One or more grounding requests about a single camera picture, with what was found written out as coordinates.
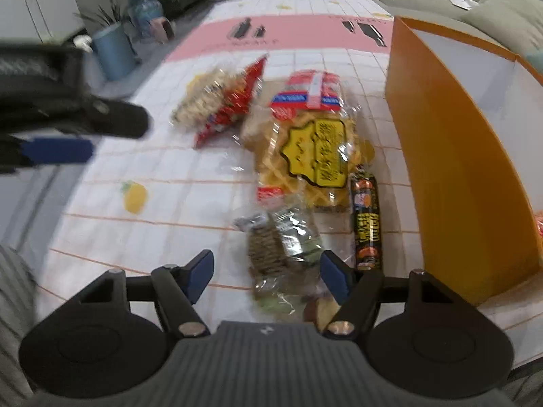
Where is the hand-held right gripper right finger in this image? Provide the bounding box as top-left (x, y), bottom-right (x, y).
top-left (320, 251), bottom-right (456, 341)

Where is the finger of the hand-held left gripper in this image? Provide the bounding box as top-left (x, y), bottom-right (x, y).
top-left (85, 97), bottom-right (154, 139)
top-left (0, 135), bottom-right (96, 174)

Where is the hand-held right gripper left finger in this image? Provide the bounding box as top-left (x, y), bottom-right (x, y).
top-left (78, 249), bottom-right (214, 339)

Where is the black sausage stick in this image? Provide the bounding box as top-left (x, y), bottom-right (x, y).
top-left (349, 166), bottom-right (383, 273)

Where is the dark cracker packet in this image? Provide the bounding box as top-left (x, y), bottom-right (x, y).
top-left (233, 206), bottom-right (325, 312)

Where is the clear popcorn bag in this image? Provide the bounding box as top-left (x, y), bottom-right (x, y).
top-left (170, 67), bottom-right (240, 133)

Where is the waffle bag with yellow label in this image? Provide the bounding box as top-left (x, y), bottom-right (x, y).
top-left (241, 110), bottom-right (376, 215)

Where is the orange storage box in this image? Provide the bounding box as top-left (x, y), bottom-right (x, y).
top-left (384, 16), bottom-right (543, 308)

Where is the blue plant pot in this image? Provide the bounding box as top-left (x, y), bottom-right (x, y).
top-left (90, 23), bottom-right (137, 82)

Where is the pink and white printed tablecloth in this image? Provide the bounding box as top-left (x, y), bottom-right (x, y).
top-left (38, 0), bottom-right (543, 369)

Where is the white cabinet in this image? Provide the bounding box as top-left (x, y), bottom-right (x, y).
top-left (0, 0), bottom-right (88, 44)

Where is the small pink heater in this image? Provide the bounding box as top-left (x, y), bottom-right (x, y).
top-left (149, 17), bottom-right (175, 44)

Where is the long-leaf green plant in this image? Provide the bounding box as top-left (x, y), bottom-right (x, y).
top-left (74, 0), bottom-right (136, 35)

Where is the red crinkled snack packet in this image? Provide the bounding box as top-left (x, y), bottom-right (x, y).
top-left (194, 53), bottom-right (270, 150)

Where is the blue water jug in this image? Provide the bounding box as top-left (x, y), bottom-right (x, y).
top-left (129, 0), bottom-right (165, 32)

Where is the grey striped cloth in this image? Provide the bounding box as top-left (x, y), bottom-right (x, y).
top-left (0, 244), bottom-right (41, 407)

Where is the red and blue packet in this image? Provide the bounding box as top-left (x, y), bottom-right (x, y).
top-left (269, 69), bottom-right (345, 123)

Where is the grey-green sofa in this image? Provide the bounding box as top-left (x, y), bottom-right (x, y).
top-left (368, 0), bottom-right (543, 65)

